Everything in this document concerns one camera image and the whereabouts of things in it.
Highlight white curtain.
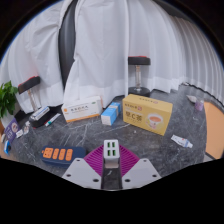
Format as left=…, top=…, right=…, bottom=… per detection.
left=63, top=0, right=224, bottom=109
left=0, top=0, right=73, bottom=114

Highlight white block charger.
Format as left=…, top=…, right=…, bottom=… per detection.
left=103, top=139, right=120, bottom=169

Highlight yellow tea box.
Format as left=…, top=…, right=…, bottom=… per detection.
left=122, top=93, right=174, bottom=137

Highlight small white tube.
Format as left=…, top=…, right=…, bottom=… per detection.
left=170, top=134, right=194, bottom=149

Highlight flat white blue box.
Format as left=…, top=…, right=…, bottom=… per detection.
left=29, top=105, right=51, bottom=122

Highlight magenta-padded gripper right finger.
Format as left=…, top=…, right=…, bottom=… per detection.
left=111, top=144, right=162, bottom=191

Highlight small white sachet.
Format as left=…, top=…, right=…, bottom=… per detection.
left=185, top=94, right=198, bottom=103

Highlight blue power strip orange sockets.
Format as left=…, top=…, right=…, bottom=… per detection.
left=40, top=145, right=88, bottom=166

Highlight green potted plant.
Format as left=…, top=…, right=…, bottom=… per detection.
left=0, top=80, right=19, bottom=128

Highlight small blue white carton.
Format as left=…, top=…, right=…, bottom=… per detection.
left=100, top=101, right=122, bottom=126

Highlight purple box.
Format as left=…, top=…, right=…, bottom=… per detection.
left=3, top=117, right=20, bottom=145

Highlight clear blister pack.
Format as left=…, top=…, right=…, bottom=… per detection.
left=22, top=120, right=31, bottom=132

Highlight white orange medicine box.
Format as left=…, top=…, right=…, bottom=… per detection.
left=61, top=95, right=104, bottom=123

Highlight white green tube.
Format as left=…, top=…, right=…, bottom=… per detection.
left=44, top=113, right=62, bottom=128

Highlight black stool red seat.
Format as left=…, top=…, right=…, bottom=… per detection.
left=127, top=55, right=152, bottom=98
left=17, top=75, right=52, bottom=129

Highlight small blue box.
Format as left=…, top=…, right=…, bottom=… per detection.
left=3, top=139, right=12, bottom=156

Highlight small purple bottle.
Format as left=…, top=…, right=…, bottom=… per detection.
left=194, top=99, right=205, bottom=112

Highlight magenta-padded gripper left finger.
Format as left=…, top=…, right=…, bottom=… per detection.
left=62, top=144, right=112, bottom=190

